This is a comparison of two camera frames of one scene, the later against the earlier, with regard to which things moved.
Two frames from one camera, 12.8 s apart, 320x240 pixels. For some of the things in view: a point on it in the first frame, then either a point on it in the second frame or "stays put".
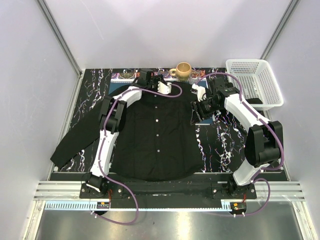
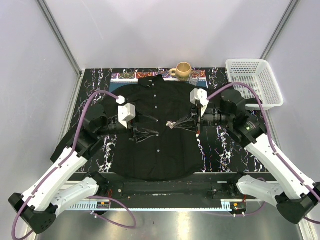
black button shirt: x=160 y=139 stays put
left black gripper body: x=153 y=83 -> x=131 y=125
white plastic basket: x=257 y=80 stays put
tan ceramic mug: x=183 y=71 stays put
